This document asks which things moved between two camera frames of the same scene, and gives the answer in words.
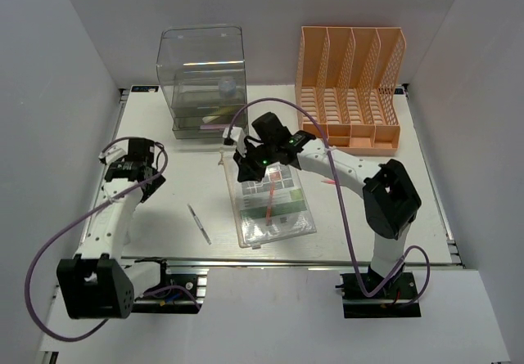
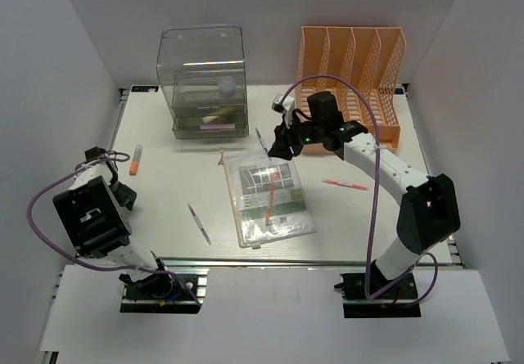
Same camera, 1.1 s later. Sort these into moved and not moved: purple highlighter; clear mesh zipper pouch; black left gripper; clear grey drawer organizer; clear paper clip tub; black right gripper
Moved: black right gripper; black left gripper
Not moved: clear grey drawer organizer; clear mesh zipper pouch; purple highlighter; clear paper clip tub
